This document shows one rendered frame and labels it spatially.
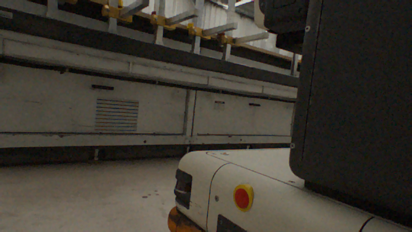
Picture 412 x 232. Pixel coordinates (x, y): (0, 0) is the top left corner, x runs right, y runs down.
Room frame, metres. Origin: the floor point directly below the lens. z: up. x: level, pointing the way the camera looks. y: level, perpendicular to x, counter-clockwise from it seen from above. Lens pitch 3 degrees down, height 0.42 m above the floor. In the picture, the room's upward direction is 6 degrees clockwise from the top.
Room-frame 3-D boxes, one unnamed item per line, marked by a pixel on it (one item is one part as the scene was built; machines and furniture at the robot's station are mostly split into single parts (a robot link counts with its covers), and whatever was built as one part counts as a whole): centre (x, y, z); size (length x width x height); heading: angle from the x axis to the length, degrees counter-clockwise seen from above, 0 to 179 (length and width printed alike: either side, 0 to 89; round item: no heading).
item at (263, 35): (1.74, -0.18, 0.84); 0.43 x 0.03 x 0.04; 37
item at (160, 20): (1.50, 0.29, 0.83); 0.14 x 0.06 x 0.05; 127
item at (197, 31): (1.65, 0.09, 0.83); 0.14 x 0.06 x 0.05; 127
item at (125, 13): (1.29, 0.42, 0.80); 0.43 x 0.03 x 0.04; 37
